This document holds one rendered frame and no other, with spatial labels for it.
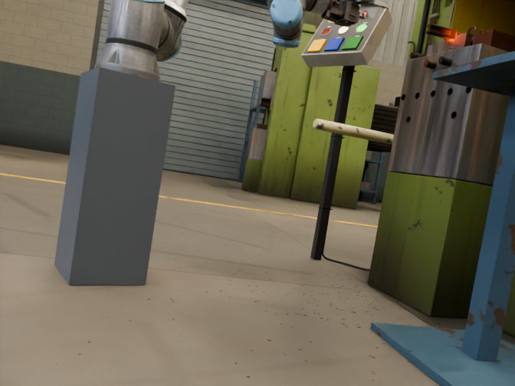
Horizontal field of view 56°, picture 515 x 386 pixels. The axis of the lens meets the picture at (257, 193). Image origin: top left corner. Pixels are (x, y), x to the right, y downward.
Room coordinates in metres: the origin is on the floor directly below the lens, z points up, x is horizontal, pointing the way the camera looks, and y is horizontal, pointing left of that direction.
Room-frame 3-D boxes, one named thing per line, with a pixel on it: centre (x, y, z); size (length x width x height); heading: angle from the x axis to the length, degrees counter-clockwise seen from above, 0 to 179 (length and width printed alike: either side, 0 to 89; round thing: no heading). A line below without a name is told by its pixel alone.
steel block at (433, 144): (1.86, -0.83, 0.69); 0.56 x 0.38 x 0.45; 111
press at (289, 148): (7.23, -0.85, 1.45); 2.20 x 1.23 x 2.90; 103
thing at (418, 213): (1.86, -0.83, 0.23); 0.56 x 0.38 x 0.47; 111
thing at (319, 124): (2.12, -0.40, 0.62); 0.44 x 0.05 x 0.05; 111
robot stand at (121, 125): (1.44, 0.44, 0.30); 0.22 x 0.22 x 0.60; 33
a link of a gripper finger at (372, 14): (1.62, -0.28, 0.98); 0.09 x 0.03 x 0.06; 75
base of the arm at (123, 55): (1.44, 0.44, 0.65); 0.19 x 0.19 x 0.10
